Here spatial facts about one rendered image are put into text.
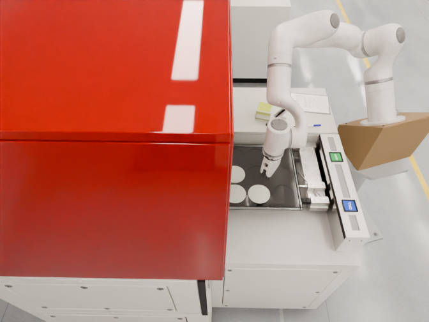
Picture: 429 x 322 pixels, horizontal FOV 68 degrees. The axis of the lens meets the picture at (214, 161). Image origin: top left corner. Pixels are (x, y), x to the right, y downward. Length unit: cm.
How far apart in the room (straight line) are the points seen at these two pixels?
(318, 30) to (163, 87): 89
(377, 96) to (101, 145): 136
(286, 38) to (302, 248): 85
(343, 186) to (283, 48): 65
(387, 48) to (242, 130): 71
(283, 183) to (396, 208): 144
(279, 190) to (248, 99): 56
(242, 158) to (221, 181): 107
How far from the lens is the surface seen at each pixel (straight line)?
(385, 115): 164
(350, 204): 145
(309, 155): 166
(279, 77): 120
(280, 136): 116
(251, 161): 155
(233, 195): 143
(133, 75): 51
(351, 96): 353
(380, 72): 162
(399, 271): 255
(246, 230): 144
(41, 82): 55
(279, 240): 144
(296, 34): 127
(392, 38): 158
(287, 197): 146
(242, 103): 173
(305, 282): 165
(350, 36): 148
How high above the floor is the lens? 211
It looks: 52 degrees down
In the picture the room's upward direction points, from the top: straight up
